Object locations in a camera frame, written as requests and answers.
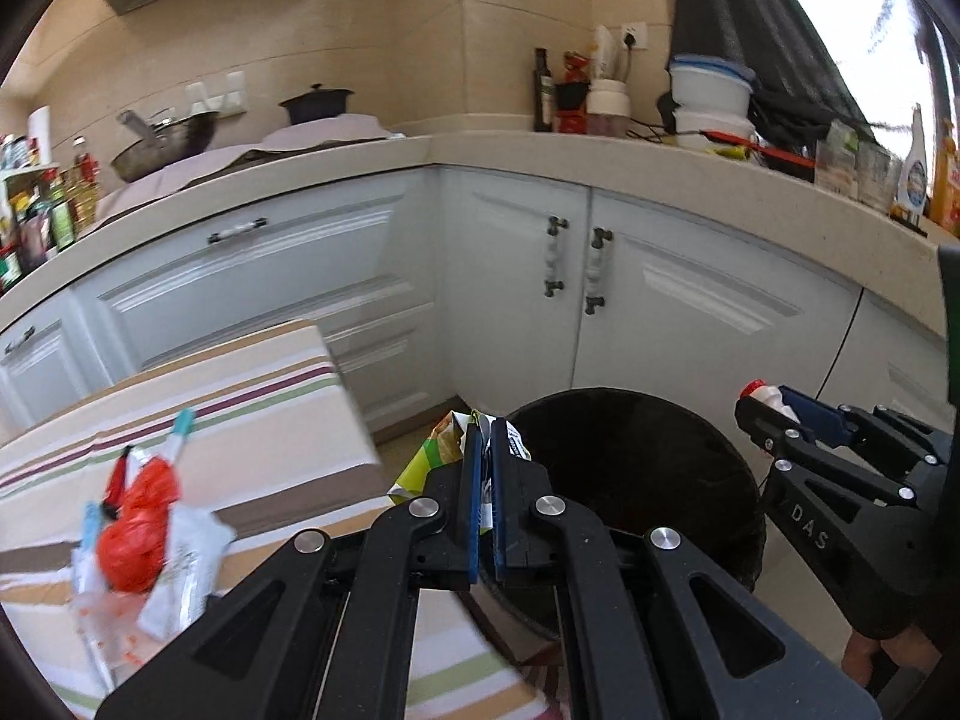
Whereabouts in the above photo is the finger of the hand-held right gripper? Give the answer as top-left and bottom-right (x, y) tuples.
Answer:
(733, 396), (920, 507)
(780, 388), (942, 481)

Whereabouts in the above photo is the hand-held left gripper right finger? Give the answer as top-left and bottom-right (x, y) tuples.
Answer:
(481, 417), (882, 720)

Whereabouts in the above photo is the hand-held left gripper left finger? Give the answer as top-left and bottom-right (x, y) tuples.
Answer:
(94, 411), (482, 720)

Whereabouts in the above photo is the small white bottle red cap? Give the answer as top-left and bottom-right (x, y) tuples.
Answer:
(739, 381), (807, 421)

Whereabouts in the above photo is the green yellow snack wrapper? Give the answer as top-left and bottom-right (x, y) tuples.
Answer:
(386, 409), (535, 537)

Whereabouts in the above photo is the black round trash bin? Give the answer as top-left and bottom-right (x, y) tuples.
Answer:
(476, 388), (767, 642)

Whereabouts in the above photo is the red plastic bag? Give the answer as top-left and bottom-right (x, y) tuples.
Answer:
(96, 457), (185, 593)

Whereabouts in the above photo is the person's right hand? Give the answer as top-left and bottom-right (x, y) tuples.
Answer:
(841, 611), (947, 700)

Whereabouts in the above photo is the white lower cabinet drawer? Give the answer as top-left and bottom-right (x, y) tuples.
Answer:
(322, 300), (443, 436)

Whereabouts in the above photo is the striped tablecloth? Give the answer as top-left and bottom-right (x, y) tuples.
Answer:
(0, 319), (571, 720)

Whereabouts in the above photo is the clear glass jar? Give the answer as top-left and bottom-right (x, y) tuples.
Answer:
(855, 142), (897, 209)

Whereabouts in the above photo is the clear plastic container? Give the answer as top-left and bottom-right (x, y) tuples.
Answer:
(814, 120), (860, 196)

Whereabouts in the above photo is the white spray bottle blue label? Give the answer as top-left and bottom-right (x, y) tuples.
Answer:
(892, 105), (931, 222)

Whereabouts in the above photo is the red kitchen utensil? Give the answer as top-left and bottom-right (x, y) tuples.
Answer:
(705, 129), (818, 170)

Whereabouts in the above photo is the orange bottle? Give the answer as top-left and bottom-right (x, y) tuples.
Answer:
(930, 120), (960, 233)

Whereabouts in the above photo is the clear plastic wrapper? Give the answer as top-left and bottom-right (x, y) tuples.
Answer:
(71, 502), (237, 691)

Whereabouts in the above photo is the teal white marker pen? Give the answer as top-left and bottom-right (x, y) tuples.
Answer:
(161, 409), (197, 481)

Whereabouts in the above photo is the white wide drawer front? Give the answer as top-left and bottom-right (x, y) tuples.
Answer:
(71, 169), (440, 391)

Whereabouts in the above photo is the white plastic container blue lid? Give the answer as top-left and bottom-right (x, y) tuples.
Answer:
(671, 109), (755, 149)
(669, 54), (755, 117)

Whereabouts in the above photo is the beige kitchen countertop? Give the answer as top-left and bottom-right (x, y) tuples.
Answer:
(0, 131), (960, 338)

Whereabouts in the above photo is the white jar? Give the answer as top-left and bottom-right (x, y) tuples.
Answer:
(585, 79), (629, 137)

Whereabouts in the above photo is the light blue plastic piece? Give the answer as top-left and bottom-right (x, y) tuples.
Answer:
(81, 502), (104, 565)

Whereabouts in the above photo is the red black container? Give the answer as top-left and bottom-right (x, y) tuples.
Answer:
(553, 81), (590, 134)

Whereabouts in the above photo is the window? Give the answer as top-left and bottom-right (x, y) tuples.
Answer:
(761, 0), (950, 136)

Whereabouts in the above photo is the dark oil bottle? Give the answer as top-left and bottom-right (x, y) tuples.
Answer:
(532, 47), (556, 132)

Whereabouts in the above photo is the white yellow packet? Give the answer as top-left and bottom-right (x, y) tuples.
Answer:
(592, 25), (623, 83)

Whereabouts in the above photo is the pale cloth stove cover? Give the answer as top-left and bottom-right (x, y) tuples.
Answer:
(97, 112), (410, 218)

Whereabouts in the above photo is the dark curtain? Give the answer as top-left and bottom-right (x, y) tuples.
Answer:
(671, 0), (875, 143)

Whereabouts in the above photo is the black lidded pot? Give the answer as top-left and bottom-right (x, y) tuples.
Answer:
(279, 84), (355, 126)

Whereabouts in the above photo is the white narrow cabinet door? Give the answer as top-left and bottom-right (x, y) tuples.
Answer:
(0, 292), (121, 428)

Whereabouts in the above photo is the steel wok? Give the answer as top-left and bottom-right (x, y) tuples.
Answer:
(111, 109), (222, 182)

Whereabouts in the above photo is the group of condiment bottles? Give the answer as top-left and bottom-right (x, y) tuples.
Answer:
(0, 131), (102, 293)

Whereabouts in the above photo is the black white door handle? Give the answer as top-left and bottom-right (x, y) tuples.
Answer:
(544, 215), (571, 299)
(583, 227), (614, 316)

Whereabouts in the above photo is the black power cord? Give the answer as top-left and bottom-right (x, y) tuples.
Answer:
(622, 34), (676, 143)

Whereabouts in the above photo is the white wall switch plate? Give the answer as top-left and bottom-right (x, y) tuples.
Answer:
(184, 71), (248, 117)

